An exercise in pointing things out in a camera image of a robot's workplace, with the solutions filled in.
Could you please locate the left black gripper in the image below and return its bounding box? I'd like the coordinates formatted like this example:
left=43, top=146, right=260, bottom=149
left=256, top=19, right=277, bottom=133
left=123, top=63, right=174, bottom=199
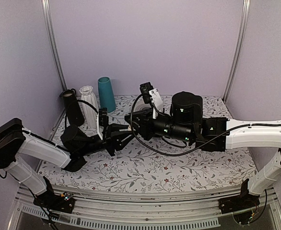
left=78, top=123, right=138, bottom=157

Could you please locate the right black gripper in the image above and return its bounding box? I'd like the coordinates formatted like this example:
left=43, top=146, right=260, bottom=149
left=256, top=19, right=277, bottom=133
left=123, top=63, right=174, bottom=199
left=125, top=107, right=194, bottom=143

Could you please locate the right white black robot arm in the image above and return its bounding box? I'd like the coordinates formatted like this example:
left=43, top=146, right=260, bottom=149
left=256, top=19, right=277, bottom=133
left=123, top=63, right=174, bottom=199
left=125, top=90, right=281, bottom=209

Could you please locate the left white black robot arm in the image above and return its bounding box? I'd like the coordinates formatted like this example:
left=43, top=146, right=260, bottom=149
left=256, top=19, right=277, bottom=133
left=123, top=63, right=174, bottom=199
left=0, top=118, right=134, bottom=208

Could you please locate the translucent round plate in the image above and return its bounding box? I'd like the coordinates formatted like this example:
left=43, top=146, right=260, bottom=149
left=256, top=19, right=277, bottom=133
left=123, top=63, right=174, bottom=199
left=132, top=103, right=152, bottom=119

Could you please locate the white ribbed vase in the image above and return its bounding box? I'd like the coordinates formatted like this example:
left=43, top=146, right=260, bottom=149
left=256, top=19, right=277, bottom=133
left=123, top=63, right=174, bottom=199
left=79, top=86, right=99, bottom=128

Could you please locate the floral patterned table mat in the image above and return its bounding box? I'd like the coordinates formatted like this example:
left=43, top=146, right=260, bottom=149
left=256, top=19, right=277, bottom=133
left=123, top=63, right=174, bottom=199
left=38, top=95, right=258, bottom=194

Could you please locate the teal plastic cup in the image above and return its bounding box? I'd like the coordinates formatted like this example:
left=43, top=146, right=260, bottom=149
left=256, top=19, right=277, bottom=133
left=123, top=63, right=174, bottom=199
left=98, top=76, right=116, bottom=113

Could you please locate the black cylindrical cup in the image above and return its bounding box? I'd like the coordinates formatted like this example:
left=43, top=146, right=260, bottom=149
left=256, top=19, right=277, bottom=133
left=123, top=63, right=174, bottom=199
left=59, top=89, right=85, bottom=127

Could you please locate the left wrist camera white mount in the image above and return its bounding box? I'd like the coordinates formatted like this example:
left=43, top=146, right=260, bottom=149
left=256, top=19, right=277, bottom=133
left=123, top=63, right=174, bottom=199
left=96, top=107, right=108, bottom=140

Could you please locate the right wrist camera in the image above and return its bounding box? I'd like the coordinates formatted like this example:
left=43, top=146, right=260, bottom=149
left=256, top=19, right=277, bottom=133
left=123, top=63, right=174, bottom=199
left=140, top=82, right=164, bottom=119

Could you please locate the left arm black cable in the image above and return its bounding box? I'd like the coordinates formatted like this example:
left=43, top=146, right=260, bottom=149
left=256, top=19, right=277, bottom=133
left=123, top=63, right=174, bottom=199
left=63, top=99, right=100, bottom=130

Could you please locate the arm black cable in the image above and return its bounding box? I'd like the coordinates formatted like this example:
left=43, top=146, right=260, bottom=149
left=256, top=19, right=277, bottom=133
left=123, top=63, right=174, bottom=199
left=129, top=93, right=281, bottom=157
left=63, top=99, right=100, bottom=130

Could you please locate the aluminium front rail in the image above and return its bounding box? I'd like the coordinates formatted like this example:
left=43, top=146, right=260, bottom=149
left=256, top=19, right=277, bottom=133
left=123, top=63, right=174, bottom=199
left=6, top=184, right=281, bottom=230

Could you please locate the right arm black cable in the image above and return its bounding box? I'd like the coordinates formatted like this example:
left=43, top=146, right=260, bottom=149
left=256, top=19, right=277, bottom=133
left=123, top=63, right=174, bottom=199
left=129, top=93, right=281, bottom=157

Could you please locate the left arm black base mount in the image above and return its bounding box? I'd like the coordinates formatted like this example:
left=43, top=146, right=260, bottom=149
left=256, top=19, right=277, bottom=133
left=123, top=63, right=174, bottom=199
left=33, top=177, right=76, bottom=214

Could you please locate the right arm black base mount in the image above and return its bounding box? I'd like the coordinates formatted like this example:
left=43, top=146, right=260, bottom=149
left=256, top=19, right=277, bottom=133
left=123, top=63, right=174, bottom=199
left=218, top=179, right=260, bottom=214

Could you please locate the left aluminium frame post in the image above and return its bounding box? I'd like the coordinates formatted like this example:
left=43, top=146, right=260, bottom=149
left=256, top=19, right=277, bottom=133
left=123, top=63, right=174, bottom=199
left=41, top=0, right=67, bottom=91

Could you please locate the aluminium frame post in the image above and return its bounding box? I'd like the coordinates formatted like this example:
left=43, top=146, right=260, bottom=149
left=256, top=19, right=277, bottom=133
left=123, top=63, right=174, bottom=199
left=222, top=0, right=251, bottom=104
left=41, top=0, right=67, bottom=91

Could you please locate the right aluminium frame post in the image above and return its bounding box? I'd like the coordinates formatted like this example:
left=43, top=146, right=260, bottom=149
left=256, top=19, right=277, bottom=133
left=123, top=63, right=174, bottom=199
left=222, top=0, right=251, bottom=104

